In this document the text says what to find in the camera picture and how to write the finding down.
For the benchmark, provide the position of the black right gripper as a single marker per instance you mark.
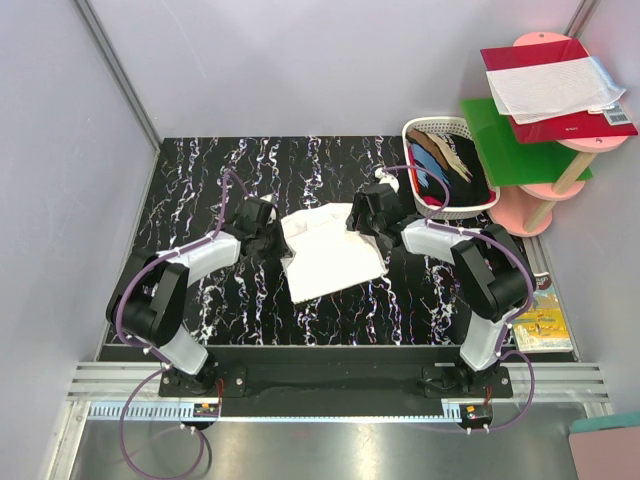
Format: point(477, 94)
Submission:
point(361, 206)

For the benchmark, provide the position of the pink board corner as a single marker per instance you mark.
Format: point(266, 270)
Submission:
point(606, 454)

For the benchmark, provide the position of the red plastic folder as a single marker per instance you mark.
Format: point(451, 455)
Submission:
point(598, 123)

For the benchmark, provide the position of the teal cloth edge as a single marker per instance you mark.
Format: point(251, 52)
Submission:
point(616, 421)

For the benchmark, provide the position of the black printed t-shirt in basket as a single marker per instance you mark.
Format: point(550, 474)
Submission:
point(450, 159)

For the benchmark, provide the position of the pink two-tier stand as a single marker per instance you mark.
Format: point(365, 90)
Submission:
point(526, 210)

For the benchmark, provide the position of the white mesh cloth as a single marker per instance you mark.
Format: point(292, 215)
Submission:
point(541, 92)

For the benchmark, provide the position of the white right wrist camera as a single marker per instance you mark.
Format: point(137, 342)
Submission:
point(384, 177)

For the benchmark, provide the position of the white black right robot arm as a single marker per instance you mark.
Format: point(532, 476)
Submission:
point(496, 281)

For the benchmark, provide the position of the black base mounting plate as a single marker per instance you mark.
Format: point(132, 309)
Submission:
point(237, 380)

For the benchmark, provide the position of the green plastic sheet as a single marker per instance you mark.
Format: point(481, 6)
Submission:
point(506, 161)

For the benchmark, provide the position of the white daisy print t-shirt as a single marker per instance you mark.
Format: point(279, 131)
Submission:
point(327, 257)

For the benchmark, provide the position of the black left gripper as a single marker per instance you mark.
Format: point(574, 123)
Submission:
point(281, 248)

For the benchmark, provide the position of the white perforated plastic basket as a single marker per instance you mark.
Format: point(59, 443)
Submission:
point(442, 124)

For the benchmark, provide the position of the yellow illustrated paperback book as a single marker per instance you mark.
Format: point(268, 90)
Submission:
point(543, 329)

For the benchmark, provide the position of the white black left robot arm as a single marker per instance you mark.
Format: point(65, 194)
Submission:
point(150, 295)

